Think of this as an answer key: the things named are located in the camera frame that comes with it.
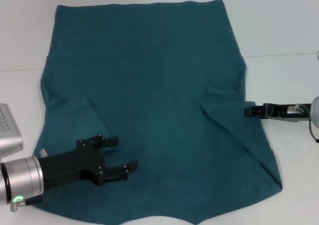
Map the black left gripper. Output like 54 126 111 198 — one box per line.
37 134 139 189

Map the right gripper plug with cable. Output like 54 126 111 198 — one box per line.
294 104 319 143

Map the teal blue shirt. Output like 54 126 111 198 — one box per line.
32 0 284 218

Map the left arm red black cable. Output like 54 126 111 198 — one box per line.
24 195 43 206

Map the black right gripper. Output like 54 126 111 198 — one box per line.
244 103 311 123

